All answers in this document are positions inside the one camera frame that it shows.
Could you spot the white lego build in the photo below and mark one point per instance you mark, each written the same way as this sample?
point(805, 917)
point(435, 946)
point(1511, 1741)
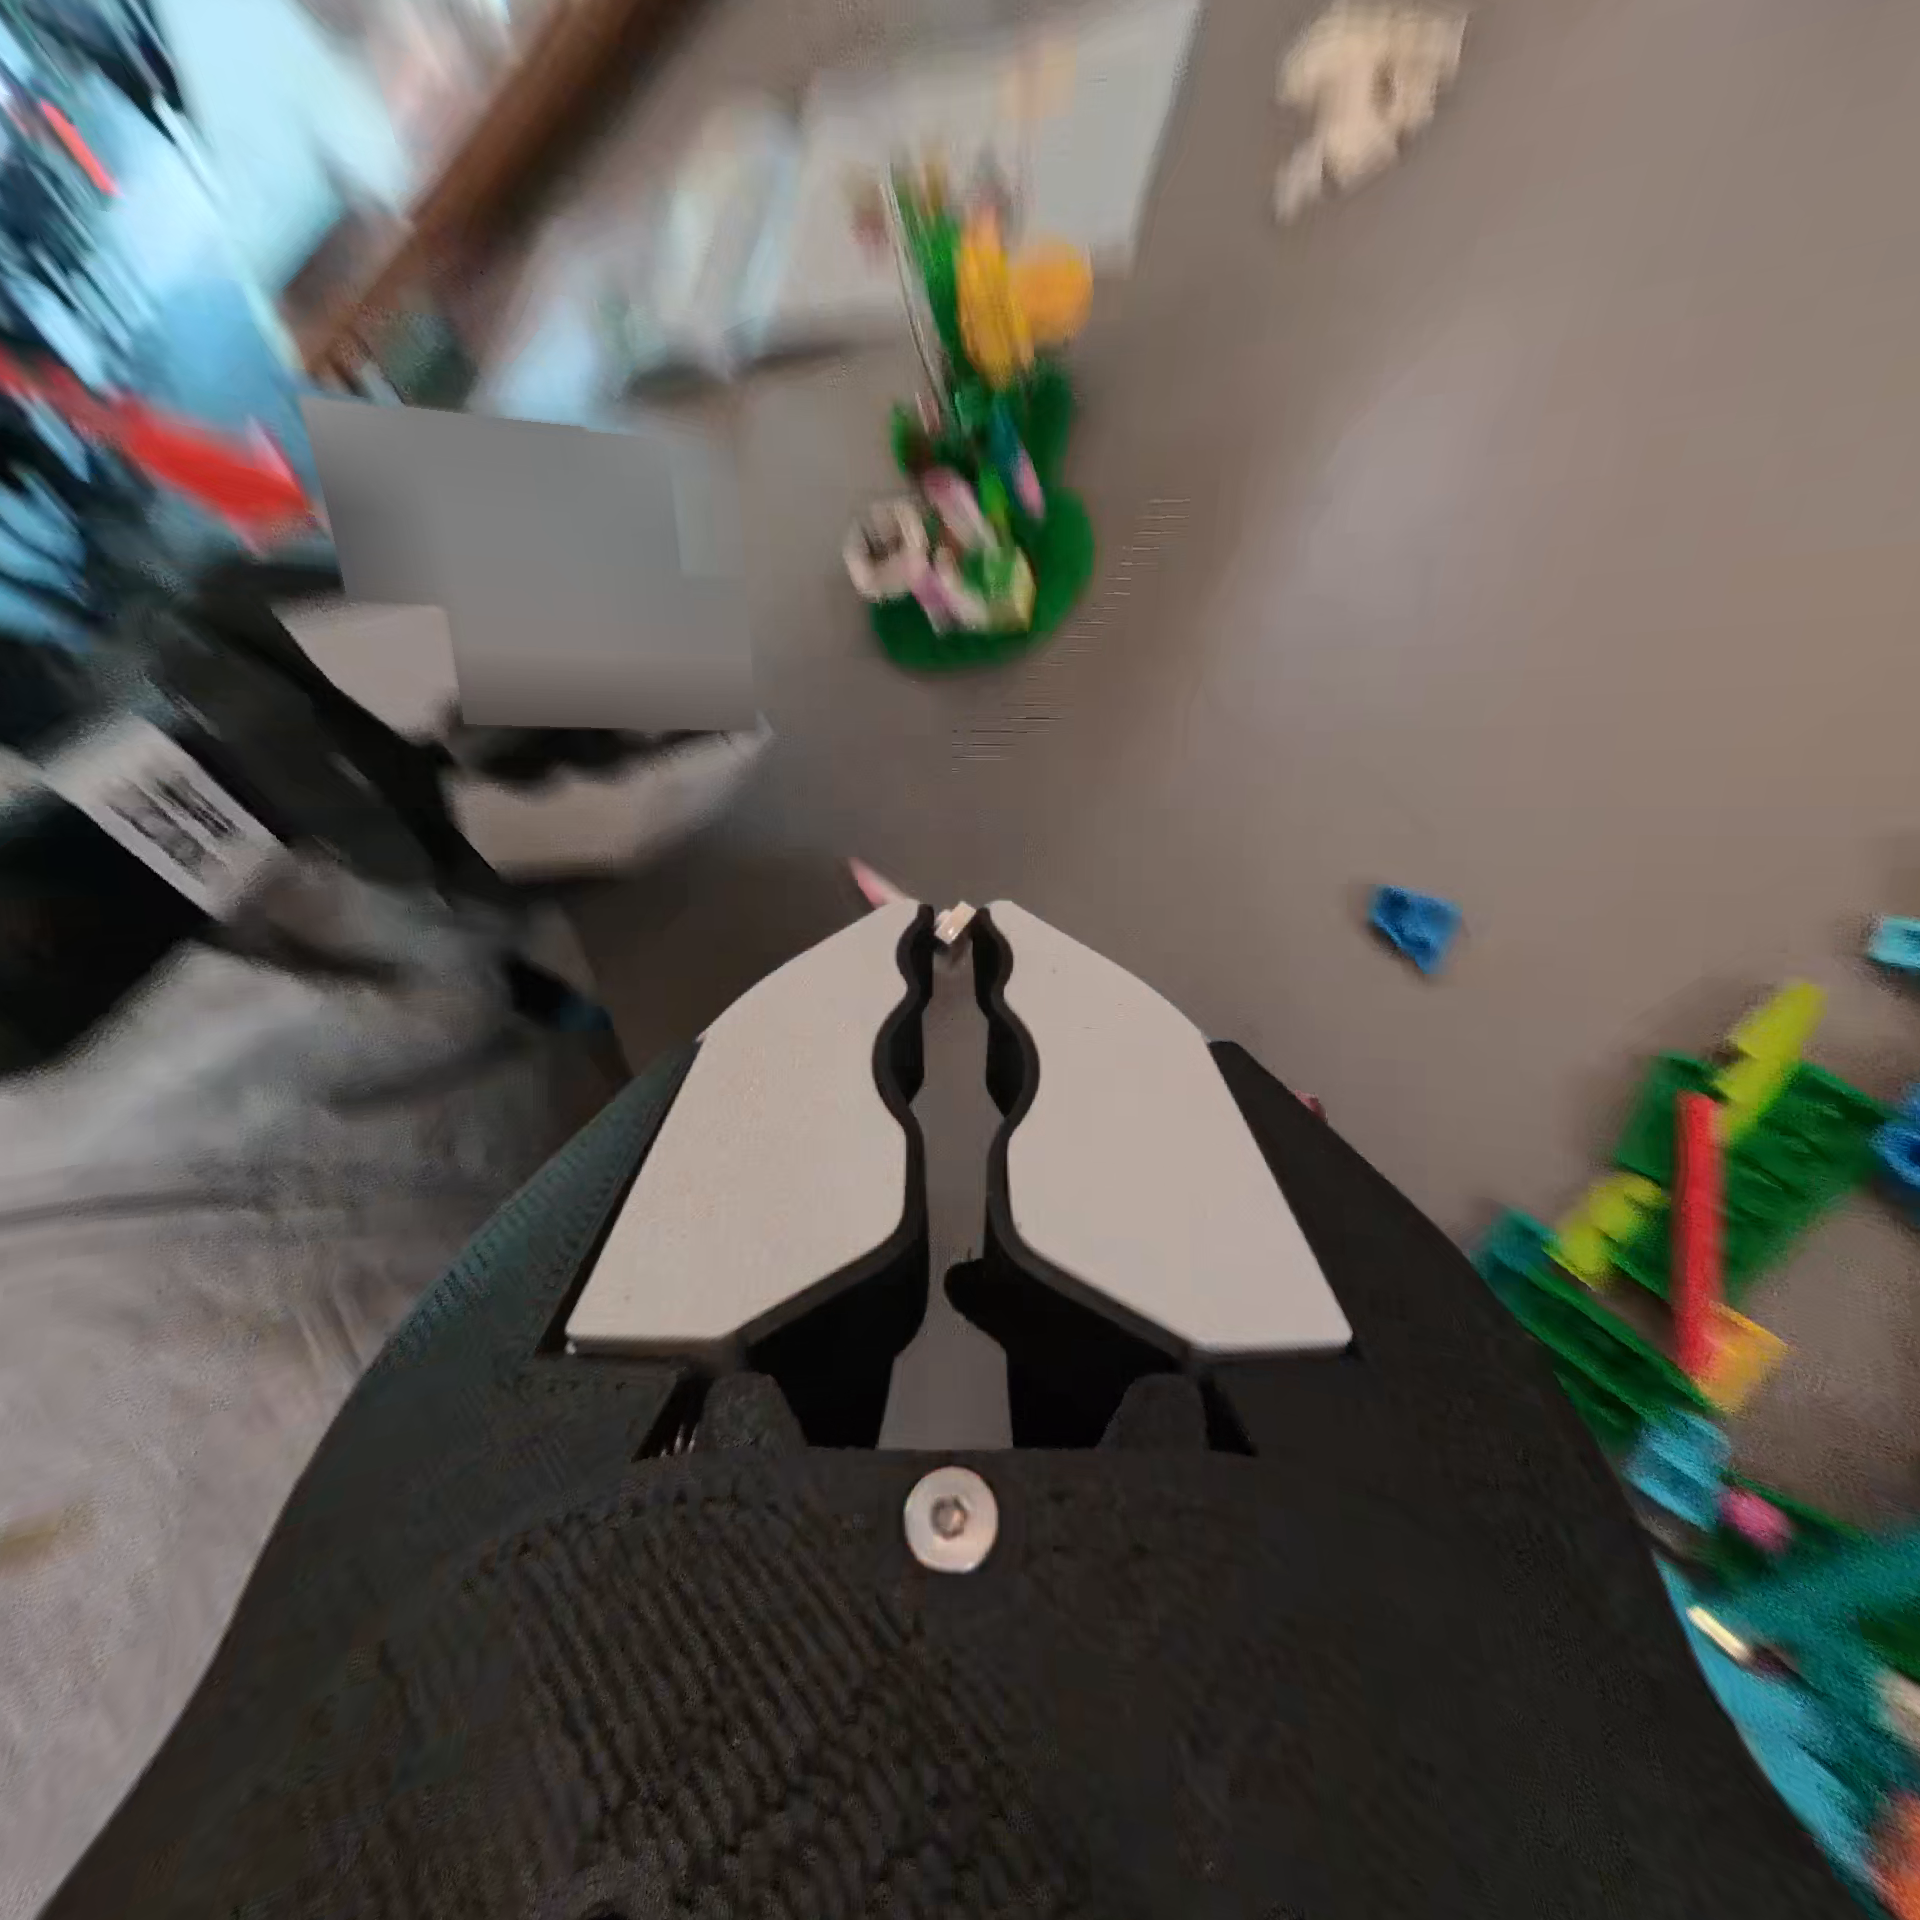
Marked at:
point(1358, 98)

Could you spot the lego flower model green base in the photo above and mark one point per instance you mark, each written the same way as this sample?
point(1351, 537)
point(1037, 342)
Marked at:
point(974, 494)

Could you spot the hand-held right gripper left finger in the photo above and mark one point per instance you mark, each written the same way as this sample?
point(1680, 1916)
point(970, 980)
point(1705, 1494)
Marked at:
point(750, 1171)

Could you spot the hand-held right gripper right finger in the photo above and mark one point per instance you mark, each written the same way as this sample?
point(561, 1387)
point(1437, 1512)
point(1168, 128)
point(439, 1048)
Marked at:
point(1155, 1184)

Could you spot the white instruction booklet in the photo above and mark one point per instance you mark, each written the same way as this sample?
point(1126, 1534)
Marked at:
point(840, 225)

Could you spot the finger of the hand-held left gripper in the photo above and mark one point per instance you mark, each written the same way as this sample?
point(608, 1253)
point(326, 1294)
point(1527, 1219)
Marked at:
point(374, 668)
point(615, 825)

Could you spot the small blue lego piece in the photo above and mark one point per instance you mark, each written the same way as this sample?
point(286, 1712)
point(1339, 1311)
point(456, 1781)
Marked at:
point(1415, 923)

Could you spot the pile of colourful lego bricks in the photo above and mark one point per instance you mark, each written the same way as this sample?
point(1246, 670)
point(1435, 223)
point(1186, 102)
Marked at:
point(1740, 1171)

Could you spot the pink and white lego piece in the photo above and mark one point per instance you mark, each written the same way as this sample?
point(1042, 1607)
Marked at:
point(872, 883)

